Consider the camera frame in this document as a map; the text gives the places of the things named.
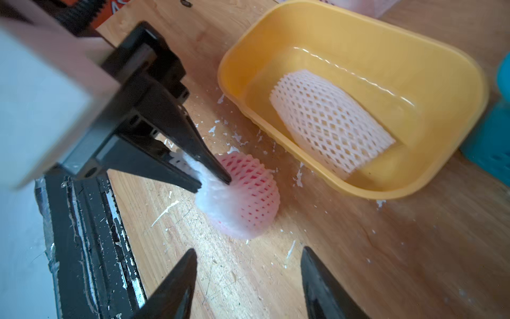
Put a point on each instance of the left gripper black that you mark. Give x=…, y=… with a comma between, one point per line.
x=149, y=102

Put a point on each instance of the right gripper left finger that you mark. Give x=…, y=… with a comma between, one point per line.
x=174, y=296

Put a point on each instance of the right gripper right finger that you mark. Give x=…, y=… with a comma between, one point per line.
x=324, y=296

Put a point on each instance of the netted apple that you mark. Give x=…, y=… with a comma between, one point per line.
x=243, y=209

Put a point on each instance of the white foam net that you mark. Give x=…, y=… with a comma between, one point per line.
x=328, y=123

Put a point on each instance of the teal plastic basket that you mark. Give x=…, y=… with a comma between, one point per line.
x=488, y=144

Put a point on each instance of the yellow plastic tray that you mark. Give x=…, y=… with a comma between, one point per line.
x=427, y=94

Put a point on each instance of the pink plastic basket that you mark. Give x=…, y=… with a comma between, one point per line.
x=370, y=8

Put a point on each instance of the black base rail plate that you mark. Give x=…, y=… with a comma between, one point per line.
x=93, y=267

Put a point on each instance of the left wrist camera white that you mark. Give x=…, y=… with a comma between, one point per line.
x=53, y=88

